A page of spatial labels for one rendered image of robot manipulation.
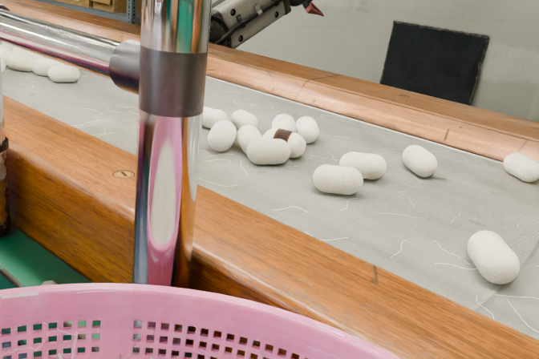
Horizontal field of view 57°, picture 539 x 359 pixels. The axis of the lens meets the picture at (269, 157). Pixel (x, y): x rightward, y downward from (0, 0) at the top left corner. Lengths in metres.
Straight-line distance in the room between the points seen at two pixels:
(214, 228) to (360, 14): 2.44
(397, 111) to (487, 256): 0.30
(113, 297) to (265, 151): 0.22
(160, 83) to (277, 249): 0.10
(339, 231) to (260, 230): 0.08
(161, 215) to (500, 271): 0.18
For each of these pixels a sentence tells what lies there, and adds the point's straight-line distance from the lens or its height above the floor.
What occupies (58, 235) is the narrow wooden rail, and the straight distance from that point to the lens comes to 0.31.
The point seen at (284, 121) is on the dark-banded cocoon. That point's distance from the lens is 0.44.
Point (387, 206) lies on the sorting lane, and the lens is 0.35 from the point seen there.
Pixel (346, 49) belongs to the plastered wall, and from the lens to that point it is 2.67.
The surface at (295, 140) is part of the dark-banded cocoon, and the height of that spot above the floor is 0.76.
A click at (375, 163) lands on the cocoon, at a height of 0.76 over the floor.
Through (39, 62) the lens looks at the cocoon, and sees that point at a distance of 0.62.
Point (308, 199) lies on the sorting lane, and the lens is 0.34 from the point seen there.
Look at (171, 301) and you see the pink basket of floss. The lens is 0.18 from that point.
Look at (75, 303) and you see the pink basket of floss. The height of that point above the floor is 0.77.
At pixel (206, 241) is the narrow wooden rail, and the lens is 0.23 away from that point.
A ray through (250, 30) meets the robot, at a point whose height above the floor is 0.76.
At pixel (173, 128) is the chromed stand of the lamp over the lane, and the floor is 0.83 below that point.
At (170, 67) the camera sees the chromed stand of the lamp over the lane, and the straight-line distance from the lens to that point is 0.17.
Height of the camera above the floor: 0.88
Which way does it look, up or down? 20 degrees down
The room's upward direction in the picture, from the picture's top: 7 degrees clockwise
